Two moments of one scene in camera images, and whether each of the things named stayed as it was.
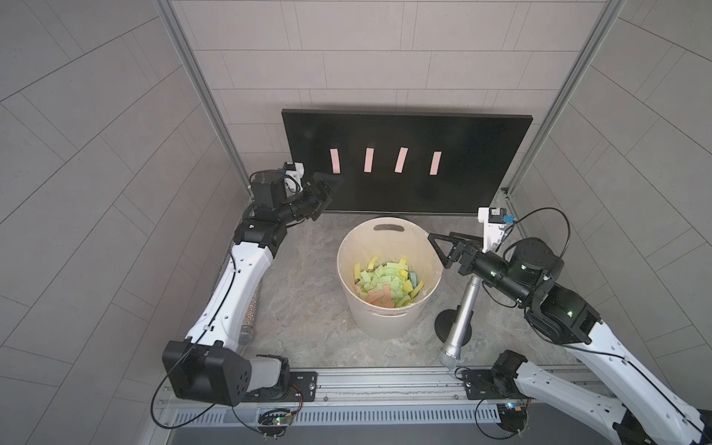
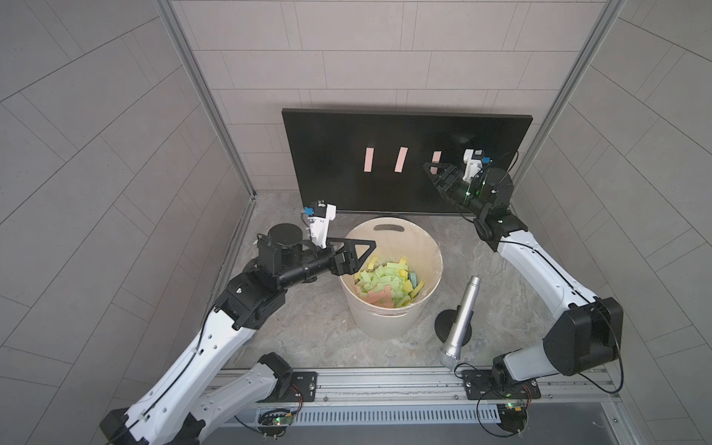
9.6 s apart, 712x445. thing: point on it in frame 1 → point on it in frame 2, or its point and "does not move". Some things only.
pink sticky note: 437,158 does not move
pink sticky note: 368,161 does not move
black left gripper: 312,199 → 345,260
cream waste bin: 388,271 does not move
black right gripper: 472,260 → 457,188
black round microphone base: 444,321 does not move
